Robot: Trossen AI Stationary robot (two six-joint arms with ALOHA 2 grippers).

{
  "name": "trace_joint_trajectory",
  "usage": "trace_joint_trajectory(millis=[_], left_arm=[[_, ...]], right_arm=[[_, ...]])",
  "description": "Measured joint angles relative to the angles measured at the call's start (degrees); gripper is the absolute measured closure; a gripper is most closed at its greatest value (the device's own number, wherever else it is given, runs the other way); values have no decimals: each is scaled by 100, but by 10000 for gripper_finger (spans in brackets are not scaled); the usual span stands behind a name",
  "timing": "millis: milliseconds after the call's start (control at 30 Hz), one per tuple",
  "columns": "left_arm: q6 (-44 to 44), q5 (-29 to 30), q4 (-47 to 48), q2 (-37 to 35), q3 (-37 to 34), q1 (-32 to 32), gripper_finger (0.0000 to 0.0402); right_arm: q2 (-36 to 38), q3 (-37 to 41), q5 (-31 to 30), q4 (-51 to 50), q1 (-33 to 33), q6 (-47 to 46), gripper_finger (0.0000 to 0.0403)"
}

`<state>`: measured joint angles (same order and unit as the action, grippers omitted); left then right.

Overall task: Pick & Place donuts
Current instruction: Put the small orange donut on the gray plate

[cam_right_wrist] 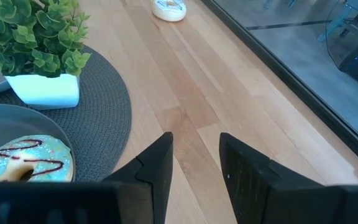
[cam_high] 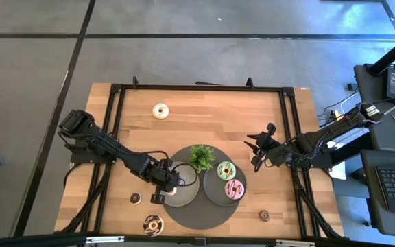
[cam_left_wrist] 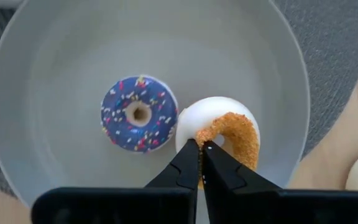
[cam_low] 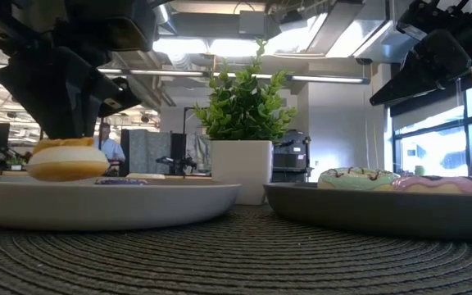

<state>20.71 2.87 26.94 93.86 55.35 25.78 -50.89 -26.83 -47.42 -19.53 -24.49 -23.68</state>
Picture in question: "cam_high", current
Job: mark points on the small chocolate donut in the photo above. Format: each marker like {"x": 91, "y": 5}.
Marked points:
{"x": 132, "y": 201}

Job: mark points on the black camera rail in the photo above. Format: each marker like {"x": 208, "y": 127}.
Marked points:
{"x": 29, "y": 240}

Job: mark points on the round dark woven placemat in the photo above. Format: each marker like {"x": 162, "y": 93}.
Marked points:
{"x": 201, "y": 216}

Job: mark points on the large white glazed donut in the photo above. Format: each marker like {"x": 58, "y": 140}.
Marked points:
{"x": 156, "y": 115}

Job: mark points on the large green glazed donut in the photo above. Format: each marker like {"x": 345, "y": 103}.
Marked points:
{"x": 221, "y": 175}

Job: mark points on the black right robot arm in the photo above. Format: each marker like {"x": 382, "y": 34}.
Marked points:
{"x": 334, "y": 132}

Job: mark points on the large pink glazed donut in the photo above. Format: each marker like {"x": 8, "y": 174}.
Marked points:
{"x": 230, "y": 195}

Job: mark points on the small orange donut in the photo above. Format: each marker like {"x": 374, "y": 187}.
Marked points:
{"x": 173, "y": 192}

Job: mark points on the silver rail bracket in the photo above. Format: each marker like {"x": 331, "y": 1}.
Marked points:
{"x": 105, "y": 239}
{"x": 293, "y": 243}

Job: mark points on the grey side desk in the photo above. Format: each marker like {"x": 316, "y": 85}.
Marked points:
{"x": 386, "y": 144}

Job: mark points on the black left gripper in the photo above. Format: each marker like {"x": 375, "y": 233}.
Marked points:
{"x": 163, "y": 176}

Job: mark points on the black metal table frame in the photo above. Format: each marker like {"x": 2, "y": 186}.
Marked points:
{"x": 201, "y": 88}

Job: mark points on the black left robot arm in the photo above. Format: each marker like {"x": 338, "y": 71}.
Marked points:
{"x": 115, "y": 149}

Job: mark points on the small brown donut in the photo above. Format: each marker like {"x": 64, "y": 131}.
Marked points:
{"x": 262, "y": 218}

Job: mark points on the black slanted pole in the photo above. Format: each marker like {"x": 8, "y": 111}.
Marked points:
{"x": 393, "y": 55}

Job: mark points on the small potted green plant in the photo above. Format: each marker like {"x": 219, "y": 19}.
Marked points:
{"x": 201, "y": 158}

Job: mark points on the dark grey plate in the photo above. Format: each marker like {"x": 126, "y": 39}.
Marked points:
{"x": 213, "y": 192}

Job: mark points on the light grey plate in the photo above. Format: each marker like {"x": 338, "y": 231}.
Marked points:
{"x": 187, "y": 195}

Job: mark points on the yellow plug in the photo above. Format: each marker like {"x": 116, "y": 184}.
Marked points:
{"x": 336, "y": 115}

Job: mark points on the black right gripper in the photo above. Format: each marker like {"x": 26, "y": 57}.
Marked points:
{"x": 274, "y": 152}

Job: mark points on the large chocolate striped donut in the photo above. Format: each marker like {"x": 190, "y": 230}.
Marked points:
{"x": 147, "y": 231}

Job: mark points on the small black floor box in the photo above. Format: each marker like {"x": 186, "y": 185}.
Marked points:
{"x": 350, "y": 86}

